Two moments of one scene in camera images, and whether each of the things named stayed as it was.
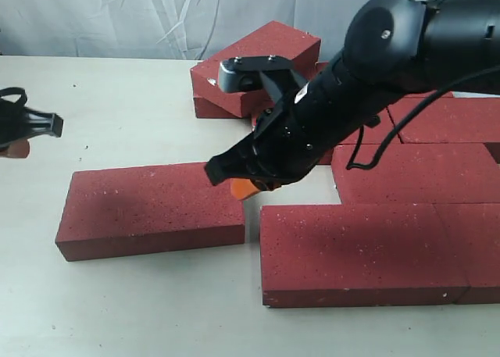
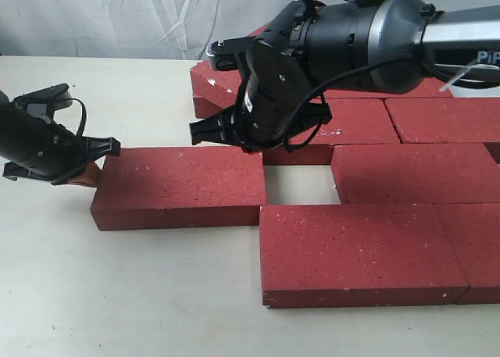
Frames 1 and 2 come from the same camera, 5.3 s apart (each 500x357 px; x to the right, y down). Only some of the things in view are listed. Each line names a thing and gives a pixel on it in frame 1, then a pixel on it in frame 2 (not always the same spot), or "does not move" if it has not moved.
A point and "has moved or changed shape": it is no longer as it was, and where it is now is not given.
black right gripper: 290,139 → 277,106
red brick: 338,255 does not move
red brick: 205,108 does not move
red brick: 449,120 does not move
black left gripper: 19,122 → 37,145
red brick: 123,211 has moved or changed shape
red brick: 416,173 does not move
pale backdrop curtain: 178,19 does not move
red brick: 473,231 does not move
